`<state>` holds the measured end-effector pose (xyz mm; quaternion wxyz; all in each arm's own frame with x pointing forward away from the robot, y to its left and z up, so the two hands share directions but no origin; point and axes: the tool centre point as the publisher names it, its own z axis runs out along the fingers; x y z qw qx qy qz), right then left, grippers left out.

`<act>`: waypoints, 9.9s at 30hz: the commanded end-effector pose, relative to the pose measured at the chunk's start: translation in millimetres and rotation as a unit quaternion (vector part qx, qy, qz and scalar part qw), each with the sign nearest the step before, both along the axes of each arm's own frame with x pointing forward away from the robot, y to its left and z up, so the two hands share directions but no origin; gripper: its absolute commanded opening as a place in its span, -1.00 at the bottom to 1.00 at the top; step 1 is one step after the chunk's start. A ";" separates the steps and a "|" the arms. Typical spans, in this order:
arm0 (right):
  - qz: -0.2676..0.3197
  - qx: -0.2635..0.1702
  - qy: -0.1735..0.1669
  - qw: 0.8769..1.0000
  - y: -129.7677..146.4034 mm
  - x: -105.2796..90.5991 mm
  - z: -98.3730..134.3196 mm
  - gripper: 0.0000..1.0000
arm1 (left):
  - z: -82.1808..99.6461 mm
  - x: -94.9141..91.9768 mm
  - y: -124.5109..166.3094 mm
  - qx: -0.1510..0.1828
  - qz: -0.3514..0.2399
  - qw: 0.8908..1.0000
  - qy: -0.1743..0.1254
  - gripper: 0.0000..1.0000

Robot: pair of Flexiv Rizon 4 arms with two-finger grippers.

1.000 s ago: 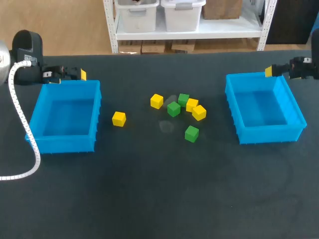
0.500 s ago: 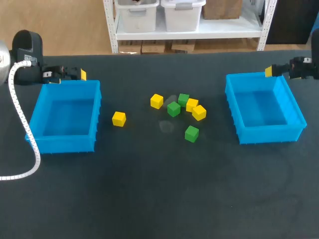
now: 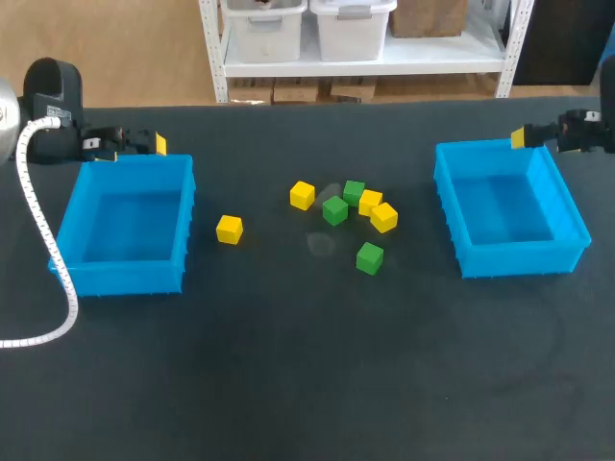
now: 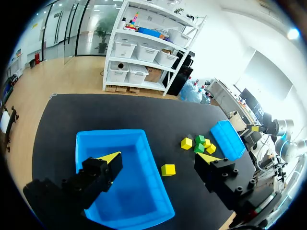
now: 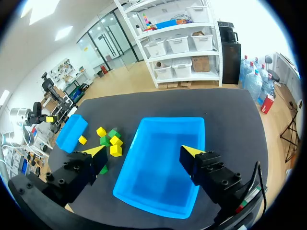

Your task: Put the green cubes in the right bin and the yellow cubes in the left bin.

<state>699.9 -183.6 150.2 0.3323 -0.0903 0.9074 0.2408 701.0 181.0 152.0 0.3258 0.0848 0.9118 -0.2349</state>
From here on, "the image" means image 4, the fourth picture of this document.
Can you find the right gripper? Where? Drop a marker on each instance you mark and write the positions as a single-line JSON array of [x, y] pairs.
[[268, 123]]

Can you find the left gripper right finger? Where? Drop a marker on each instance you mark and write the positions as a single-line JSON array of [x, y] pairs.
[[220, 177]]

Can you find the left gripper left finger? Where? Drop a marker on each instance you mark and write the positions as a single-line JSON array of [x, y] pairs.
[[96, 172]]

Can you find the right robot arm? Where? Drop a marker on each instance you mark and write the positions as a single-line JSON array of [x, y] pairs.
[[291, 143]]

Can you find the large blue plastic bin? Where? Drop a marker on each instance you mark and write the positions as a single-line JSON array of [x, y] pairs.
[[134, 191]]

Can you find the yellow cube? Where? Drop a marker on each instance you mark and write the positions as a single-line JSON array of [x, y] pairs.
[[168, 170], [186, 143], [207, 143], [211, 149]]

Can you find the green cube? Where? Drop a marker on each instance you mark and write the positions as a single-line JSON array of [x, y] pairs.
[[199, 139], [198, 148]]

